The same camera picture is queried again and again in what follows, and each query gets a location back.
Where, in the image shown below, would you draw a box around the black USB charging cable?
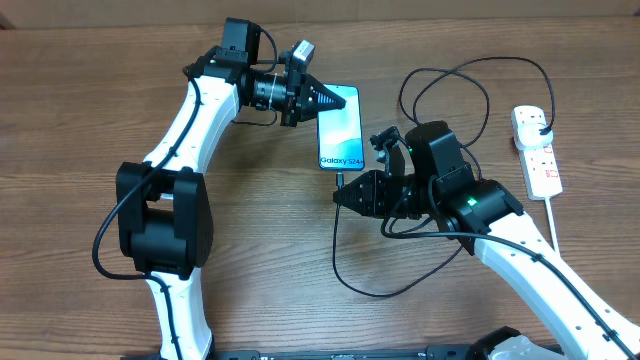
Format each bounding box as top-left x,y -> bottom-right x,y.
330,55 -> 557,299

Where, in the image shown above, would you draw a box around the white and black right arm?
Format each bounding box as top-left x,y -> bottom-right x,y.
333,121 -> 639,359

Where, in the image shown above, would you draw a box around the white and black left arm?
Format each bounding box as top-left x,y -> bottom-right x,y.
116,18 -> 346,359

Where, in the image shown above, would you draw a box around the white USB charger adapter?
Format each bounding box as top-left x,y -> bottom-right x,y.
514,123 -> 554,151

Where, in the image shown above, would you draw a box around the white power strip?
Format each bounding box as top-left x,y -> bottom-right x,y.
511,105 -> 563,200

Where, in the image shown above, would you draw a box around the white power strip cord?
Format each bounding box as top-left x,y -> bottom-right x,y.
543,197 -> 561,254

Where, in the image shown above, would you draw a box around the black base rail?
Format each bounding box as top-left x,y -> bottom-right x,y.
119,325 -> 566,360

